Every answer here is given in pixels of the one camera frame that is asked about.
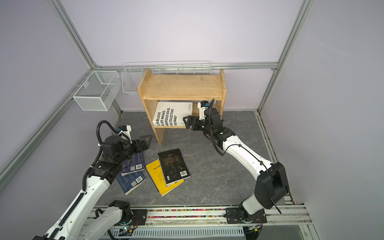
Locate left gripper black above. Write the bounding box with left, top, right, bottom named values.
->
left=116, top=134, right=152, bottom=165

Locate white book black lettering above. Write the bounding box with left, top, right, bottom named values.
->
left=153, top=102, right=193, bottom=127

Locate black book antler cover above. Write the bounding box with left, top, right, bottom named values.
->
left=158, top=149, right=191, bottom=187

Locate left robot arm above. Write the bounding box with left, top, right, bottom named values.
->
left=34, top=120, right=153, bottom=240

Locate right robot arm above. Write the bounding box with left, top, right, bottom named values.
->
left=183, top=108, right=290, bottom=223

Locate dark blue book upper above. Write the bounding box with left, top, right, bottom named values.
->
left=121, top=153, right=145, bottom=176

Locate dark blue book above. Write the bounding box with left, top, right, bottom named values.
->
left=116, top=171, right=147, bottom=195
left=121, top=153, right=145, bottom=176

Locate yellow book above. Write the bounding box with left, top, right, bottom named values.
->
left=146, top=160, right=184, bottom=197

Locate wooden two-tier bookshelf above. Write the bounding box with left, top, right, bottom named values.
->
left=137, top=69, right=227, bottom=145

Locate dark blue book lower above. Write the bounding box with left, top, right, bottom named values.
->
left=116, top=171, right=147, bottom=195

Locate white mesh box basket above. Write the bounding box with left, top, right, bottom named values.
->
left=73, top=71, right=122, bottom=112

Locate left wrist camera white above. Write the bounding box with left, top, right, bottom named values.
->
left=116, top=125, right=132, bottom=141

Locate white wire rack basket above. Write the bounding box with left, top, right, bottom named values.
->
left=121, top=61, right=212, bottom=95

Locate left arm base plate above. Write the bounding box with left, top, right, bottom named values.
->
left=119, top=209, right=148, bottom=226

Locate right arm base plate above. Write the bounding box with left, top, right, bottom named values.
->
left=224, top=207, right=267, bottom=224

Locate white slotted cable duct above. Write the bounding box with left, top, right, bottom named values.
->
left=111, top=226, right=245, bottom=240

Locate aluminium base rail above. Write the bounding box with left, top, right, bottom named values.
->
left=82, top=204, right=313, bottom=230

